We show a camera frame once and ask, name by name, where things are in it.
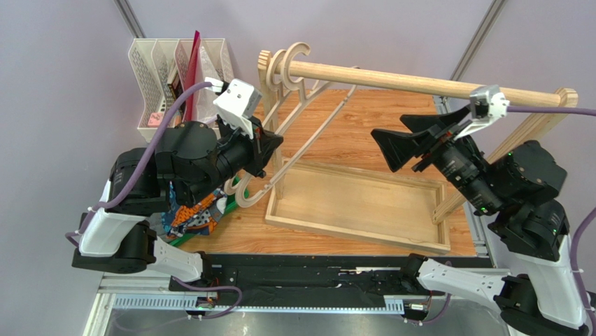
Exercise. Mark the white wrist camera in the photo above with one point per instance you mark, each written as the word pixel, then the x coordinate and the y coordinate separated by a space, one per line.
pixel 236 103
pixel 488 104

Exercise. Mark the pink eraser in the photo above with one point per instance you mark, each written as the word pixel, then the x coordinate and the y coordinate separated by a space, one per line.
pixel 155 119

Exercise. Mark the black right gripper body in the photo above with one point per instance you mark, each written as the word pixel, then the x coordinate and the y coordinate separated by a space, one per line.
pixel 433 148

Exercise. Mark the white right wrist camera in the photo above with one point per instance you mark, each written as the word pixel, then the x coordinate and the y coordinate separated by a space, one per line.
pixel 488 104

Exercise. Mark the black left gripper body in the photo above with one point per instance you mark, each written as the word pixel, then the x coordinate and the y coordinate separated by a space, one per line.
pixel 252 148

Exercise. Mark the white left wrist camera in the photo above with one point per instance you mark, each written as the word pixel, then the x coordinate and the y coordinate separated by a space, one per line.
pixel 236 103

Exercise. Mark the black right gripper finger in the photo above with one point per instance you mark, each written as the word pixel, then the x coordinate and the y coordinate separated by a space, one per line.
pixel 420 123
pixel 398 147

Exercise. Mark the wooden clothes rack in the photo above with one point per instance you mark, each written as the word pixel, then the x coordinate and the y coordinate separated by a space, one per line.
pixel 327 199

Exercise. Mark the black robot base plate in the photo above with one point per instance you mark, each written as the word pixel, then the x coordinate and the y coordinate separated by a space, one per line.
pixel 308 283

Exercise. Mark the red folder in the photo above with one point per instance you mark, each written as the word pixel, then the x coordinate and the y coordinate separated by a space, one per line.
pixel 191 75

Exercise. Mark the green plastic tray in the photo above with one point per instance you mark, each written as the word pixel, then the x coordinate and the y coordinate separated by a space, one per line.
pixel 233 200

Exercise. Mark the patterned blue orange shorts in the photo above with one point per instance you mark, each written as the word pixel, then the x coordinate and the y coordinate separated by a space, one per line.
pixel 195 214

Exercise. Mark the white file organizer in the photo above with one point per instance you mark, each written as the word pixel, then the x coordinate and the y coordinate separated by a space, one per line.
pixel 153 59

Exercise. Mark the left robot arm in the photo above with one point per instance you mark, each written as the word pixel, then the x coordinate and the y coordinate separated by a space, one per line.
pixel 188 163

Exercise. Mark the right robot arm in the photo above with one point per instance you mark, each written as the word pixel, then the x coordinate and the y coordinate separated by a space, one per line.
pixel 520 190

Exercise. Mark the dark book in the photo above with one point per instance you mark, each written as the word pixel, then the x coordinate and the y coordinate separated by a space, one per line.
pixel 174 84

